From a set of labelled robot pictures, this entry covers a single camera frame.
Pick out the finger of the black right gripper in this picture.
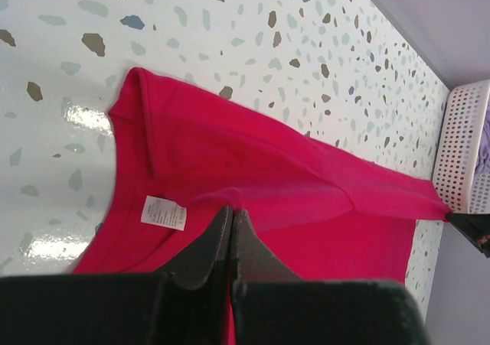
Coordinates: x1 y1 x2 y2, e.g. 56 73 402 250
446 213 490 258

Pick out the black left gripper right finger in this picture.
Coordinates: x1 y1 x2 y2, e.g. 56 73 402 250
230 210 430 344

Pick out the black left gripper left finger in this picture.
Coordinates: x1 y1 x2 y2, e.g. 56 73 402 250
1 207 233 344

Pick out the crimson red t shirt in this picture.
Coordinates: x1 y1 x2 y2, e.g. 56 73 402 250
75 68 447 344

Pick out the white perforated laundry basket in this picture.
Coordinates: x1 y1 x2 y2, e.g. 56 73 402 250
433 80 489 214

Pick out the lavender t shirt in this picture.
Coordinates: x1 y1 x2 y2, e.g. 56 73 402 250
475 119 490 175

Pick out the white garment label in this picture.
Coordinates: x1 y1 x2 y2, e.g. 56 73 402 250
140 196 187 231

